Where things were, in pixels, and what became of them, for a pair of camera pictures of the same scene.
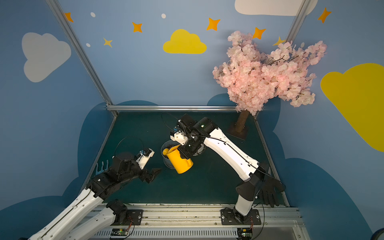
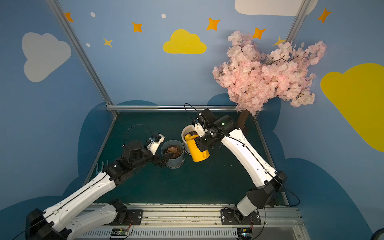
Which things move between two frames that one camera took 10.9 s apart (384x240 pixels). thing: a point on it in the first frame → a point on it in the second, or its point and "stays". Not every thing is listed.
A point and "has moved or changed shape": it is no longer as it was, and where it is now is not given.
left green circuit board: [119, 232] stays
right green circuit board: [244, 233] stays
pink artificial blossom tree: [253, 78] stays
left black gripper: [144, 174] → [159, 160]
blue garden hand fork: [102, 170] stays
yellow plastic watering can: [181, 165] has moved or changed shape
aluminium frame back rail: [169, 108] stays
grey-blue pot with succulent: [168, 144] stays
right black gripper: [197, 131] → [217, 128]
